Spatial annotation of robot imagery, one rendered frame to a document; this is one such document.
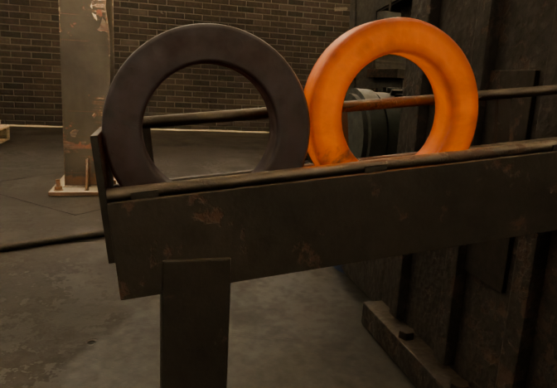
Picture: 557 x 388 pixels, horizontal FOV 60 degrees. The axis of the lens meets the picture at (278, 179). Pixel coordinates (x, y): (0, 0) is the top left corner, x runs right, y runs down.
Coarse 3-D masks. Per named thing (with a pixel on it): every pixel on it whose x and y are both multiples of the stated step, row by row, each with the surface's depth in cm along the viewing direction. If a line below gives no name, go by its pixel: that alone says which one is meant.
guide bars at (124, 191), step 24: (528, 144) 48; (552, 144) 49; (312, 168) 43; (336, 168) 44; (360, 168) 44; (384, 168) 45; (120, 192) 39; (144, 192) 39; (168, 192) 40; (192, 192) 41
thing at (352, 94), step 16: (352, 96) 181; (368, 96) 176; (384, 96) 181; (400, 96) 180; (352, 112) 181; (368, 112) 172; (384, 112) 173; (400, 112) 176; (352, 128) 181; (368, 128) 172; (384, 128) 172; (352, 144) 181; (368, 144) 172; (384, 144) 172; (352, 272) 170; (368, 272) 157; (384, 272) 147; (368, 288) 157
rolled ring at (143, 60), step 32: (192, 32) 40; (224, 32) 41; (128, 64) 39; (160, 64) 40; (192, 64) 41; (224, 64) 41; (256, 64) 42; (128, 96) 40; (288, 96) 43; (128, 128) 40; (288, 128) 44; (128, 160) 41; (288, 160) 44
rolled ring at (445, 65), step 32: (352, 32) 44; (384, 32) 45; (416, 32) 46; (320, 64) 45; (352, 64) 44; (416, 64) 49; (448, 64) 47; (320, 96) 44; (448, 96) 48; (320, 128) 45; (448, 128) 49; (320, 160) 46; (352, 160) 46
